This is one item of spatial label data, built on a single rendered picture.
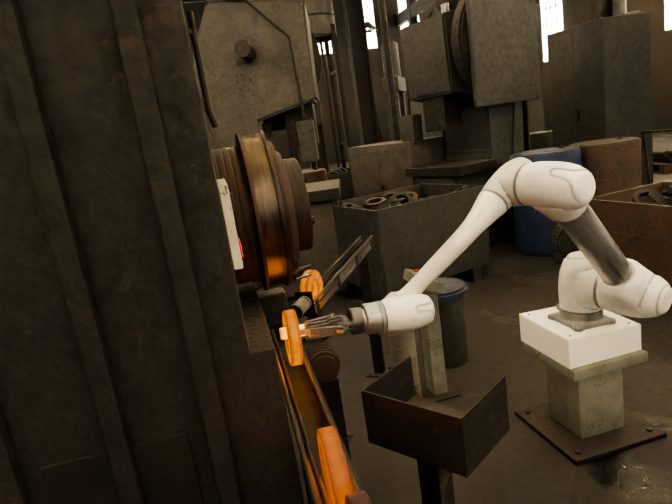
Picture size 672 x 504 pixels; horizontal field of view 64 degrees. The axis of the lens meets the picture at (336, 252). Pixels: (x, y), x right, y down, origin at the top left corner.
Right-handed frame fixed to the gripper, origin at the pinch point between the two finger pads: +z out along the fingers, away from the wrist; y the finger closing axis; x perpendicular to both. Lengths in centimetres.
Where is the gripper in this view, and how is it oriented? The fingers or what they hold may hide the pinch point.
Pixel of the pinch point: (292, 331)
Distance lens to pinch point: 149.5
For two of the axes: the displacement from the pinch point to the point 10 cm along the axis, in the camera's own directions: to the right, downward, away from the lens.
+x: -0.9, -9.7, -2.1
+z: -9.7, 1.4, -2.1
